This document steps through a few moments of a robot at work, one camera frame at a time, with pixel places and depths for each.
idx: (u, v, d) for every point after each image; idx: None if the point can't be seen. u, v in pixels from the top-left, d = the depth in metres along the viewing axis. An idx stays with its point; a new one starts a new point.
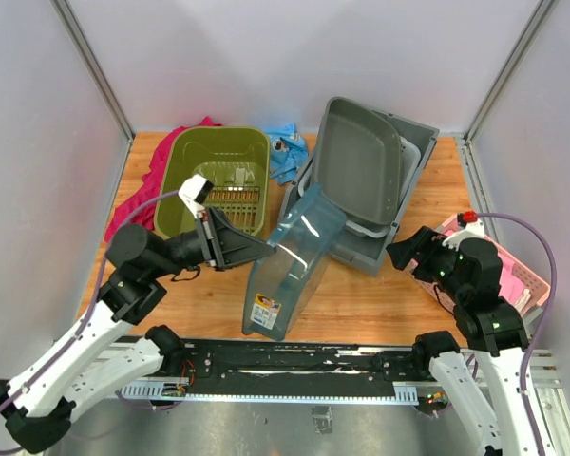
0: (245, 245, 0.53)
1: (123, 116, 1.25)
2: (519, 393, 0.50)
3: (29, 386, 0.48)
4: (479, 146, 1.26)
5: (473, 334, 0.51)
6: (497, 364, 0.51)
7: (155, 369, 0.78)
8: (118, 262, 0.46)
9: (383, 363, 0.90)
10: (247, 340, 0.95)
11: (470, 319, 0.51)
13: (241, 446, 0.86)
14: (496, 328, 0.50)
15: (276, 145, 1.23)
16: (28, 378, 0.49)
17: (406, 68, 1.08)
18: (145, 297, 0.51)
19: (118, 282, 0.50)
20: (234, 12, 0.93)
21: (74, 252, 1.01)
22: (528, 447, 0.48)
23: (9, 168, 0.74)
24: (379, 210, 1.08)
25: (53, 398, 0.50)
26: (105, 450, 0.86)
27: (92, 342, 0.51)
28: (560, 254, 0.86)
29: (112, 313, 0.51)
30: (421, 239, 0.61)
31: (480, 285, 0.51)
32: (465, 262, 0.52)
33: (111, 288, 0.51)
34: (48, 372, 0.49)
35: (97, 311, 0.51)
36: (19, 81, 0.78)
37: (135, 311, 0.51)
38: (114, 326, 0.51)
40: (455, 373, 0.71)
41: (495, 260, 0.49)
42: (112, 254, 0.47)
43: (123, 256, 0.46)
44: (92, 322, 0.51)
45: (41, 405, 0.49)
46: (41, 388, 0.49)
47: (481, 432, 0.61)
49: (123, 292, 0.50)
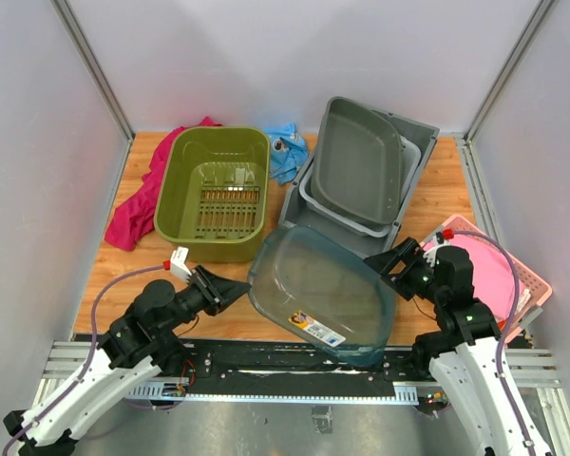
0: (232, 285, 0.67)
1: (123, 116, 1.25)
2: (497, 377, 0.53)
3: (39, 420, 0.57)
4: (479, 145, 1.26)
5: (451, 330, 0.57)
6: (473, 352, 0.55)
7: (158, 370, 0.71)
8: (143, 307, 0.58)
9: (383, 363, 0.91)
10: (248, 339, 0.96)
11: (448, 316, 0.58)
13: (241, 446, 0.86)
14: (470, 319, 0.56)
15: (276, 145, 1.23)
16: (38, 412, 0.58)
17: (406, 67, 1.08)
18: (143, 347, 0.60)
19: (118, 333, 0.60)
20: (234, 12, 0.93)
21: (75, 252, 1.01)
22: (512, 428, 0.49)
23: (9, 167, 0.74)
24: (380, 210, 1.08)
25: (60, 428, 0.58)
26: (105, 449, 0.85)
27: (92, 387, 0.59)
28: (560, 253, 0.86)
29: (109, 360, 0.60)
30: (405, 249, 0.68)
31: (455, 286, 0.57)
32: (442, 266, 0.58)
33: (109, 338, 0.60)
34: (54, 410, 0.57)
35: (96, 356, 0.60)
36: (18, 81, 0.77)
37: (130, 359, 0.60)
38: (109, 372, 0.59)
40: (455, 374, 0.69)
41: (466, 263, 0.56)
42: (142, 302, 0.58)
43: (150, 303, 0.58)
44: (92, 368, 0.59)
45: (48, 435, 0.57)
46: (48, 422, 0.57)
47: (480, 434, 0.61)
49: (121, 342, 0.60)
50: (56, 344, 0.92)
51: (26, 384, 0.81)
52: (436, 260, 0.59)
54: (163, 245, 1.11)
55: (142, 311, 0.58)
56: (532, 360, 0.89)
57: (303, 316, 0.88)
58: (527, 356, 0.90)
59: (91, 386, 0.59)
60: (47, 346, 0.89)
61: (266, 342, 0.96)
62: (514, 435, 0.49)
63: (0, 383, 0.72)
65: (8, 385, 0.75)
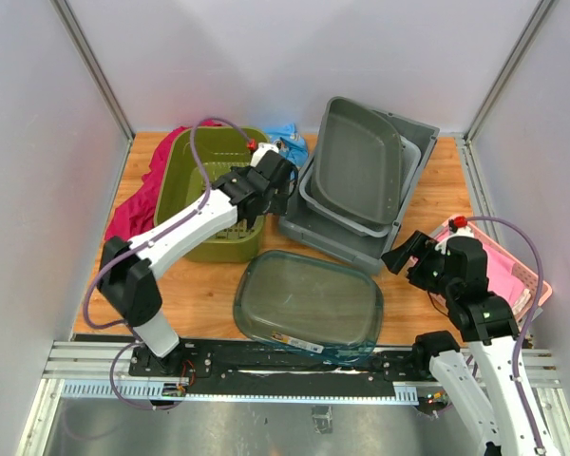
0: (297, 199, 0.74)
1: (123, 116, 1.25)
2: (512, 380, 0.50)
3: (155, 241, 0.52)
4: (479, 145, 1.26)
5: (465, 325, 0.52)
6: (488, 352, 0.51)
7: (161, 351, 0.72)
8: (276, 159, 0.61)
9: (383, 363, 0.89)
10: (247, 339, 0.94)
11: (463, 311, 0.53)
13: (241, 446, 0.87)
14: (486, 316, 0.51)
15: (276, 145, 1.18)
16: (150, 237, 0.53)
17: (406, 67, 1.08)
18: (257, 197, 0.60)
19: (234, 180, 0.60)
20: (234, 11, 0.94)
21: (75, 252, 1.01)
22: (524, 434, 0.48)
23: (9, 166, 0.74)
24: (380, 210, 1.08)
25: (165, 263, 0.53)
26: (105, 449, 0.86)
27: (210, 219, 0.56)
28: (560, 252, 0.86)
29: (228, 199, 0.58)
30: (412, 244, 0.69)
31: (468, 278, 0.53)
32: (453, 256, 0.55)
33: (225, 183, 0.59)
34: (173, 236, 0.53)
35: (215, 196, 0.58)
36: (19, 80, 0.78)
37: (244, 204, 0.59)
38: (229, 211, 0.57)
40: (455, 372, 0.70)
41: (480, 254, 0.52)
42: (275, 157, 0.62)
43: (281, 161, 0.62)
44: (210, 204, 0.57)
45: (161, 260, 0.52)
46: (164, 245, 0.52)
47: (482, 429, 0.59)
49: (237, 185, 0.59)
50: (57, 344, 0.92)
51: (27, 384, 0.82)
52: (446, 251, 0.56)
54: None
55: (273, 163, 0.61)
56: (532, 360, 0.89)
57: (278, 335, 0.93)
58: (527, 356, 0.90)
59: (210, 220, 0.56)
60: (47, 346, 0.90)
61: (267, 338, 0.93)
62: (525, 441, 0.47)
63: None
65: (8, 385, 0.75)
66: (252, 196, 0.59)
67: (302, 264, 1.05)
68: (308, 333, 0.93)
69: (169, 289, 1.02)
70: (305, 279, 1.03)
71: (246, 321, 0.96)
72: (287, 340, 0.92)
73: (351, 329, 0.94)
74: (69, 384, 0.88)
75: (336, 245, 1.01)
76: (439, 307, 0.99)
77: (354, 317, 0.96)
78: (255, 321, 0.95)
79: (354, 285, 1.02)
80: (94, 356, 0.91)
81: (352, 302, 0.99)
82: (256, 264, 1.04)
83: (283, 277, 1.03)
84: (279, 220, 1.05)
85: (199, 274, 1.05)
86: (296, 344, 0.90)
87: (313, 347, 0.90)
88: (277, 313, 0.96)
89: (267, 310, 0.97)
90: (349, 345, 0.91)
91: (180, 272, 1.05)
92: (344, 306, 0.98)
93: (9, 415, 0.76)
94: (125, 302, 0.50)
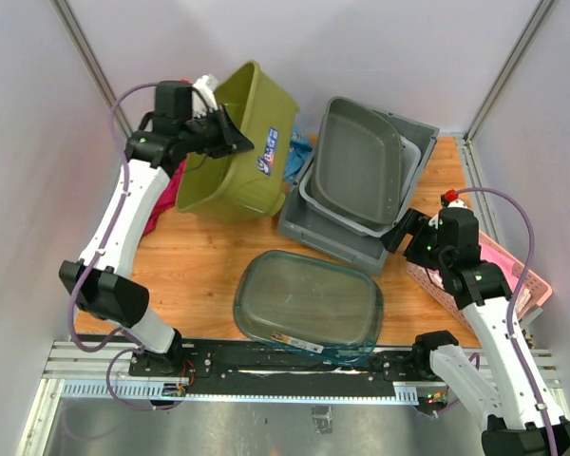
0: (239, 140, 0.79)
1: (123, 116, 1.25)
2: (508, 339, 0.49)
3: (104, 248, 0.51)
4: (479, 145, 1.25)
5: (458, 290, 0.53)
6: (483, 313, 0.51)
7: (162, 350, 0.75)
8: (169, 92, 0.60)
9: (383, 363, 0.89)
10: (247, 339, 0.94)
11: (456, 275, 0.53)
13: (241, 446, 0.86)
14: (479, 278, 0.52)
15: None
16: (97, 244, 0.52)
17: (406, 67, 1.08)
18: (174, 143, 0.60)
19: (142, 140, 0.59)
20: (234, 11, 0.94)
21: (75, 251, 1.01)
22: (524, 392, 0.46)
23: (9, 166, 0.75)
24: (380, 210, 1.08)
25: (129, 262, 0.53)
26: (105, 449, 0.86)
27: (142, 195, 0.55)
28: (560, 251, 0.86)
29: (149, 163, 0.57)
30: (408, 220, 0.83)
31: (461, 245, 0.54)
32: (445, 226, 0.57)
33: (136, 148, 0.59)
34: (117, 232, 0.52)
35: (134, 167, 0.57)
36: (20, 80, 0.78)
37: (169, 158, 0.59)
38: (156, 174, 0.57)
40: (454, 362, 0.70)
41: (471, 219, 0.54)
42: (165, 94, 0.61)
43: (174, 90, 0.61)
44: (134, 179, 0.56)
45: (122, 261, 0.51)
46: (116, 246, 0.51)
47: (483, 406, 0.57)
49: (147, 144, 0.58)
50: (57, 344, 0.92)
51: (26, 383, 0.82)
52: (439, 221, 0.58)
54: (163, 247, 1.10)
55: (168, 98, 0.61)
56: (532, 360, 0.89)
57: (278, 336, 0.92)
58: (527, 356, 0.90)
59: (142, 197, 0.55)
60: (47, 346, 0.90)
61: (267, 337, 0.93)
62: (525, 399, 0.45)
63: None
65: (8, 384, 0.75)
66: (169, 144, 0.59)
67: (302, 263, 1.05)
68: (308, 333, 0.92)
69: (168, 290, 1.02)
70: (305, 279, 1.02)
71: (245, 323, 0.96)
72: (287, 341, 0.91)
73: (351, 329, 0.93)
74: (69, 384, 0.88)
75: (337, 245, 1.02)
76: (439, 307, 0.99)
77: (354, 317, 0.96)
78: (254, 322, 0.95)
79: (355, 285, 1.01)
80: (94, 356, 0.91)
81: (352, 302, 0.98)
82: (256, 264, 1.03)
83: (282, 277, 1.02)
84: (279, 220, 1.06)
85: (199, 274, 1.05)
86: (296, 344, 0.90)
87: (313, 347, 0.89)
88: (276, 313, 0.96)
89: (265, 310, 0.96)
90: (349, 345, 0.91)
91: (180, 272, 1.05)
92: (343, 305, 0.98)
93: (9, 414, 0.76)
94: (115, 310, 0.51)
